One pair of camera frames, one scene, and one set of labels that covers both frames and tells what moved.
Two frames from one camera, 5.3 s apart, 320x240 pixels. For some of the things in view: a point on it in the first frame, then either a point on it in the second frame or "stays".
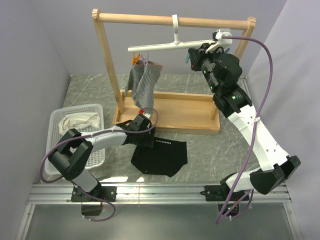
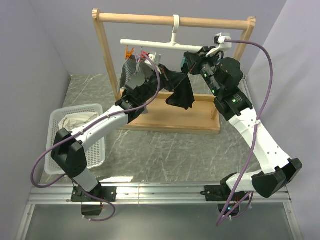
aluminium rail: x=150 y=193 stays
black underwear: x=166 y=157 -> x=183 y=95
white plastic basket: x=97 y=158 stays
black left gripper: x=148 y=141 -> x=161 y=71
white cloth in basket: x=78 y=120 stays
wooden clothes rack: x=181 y=111 stays
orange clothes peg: x=134 y=59 -> x=128 y=54
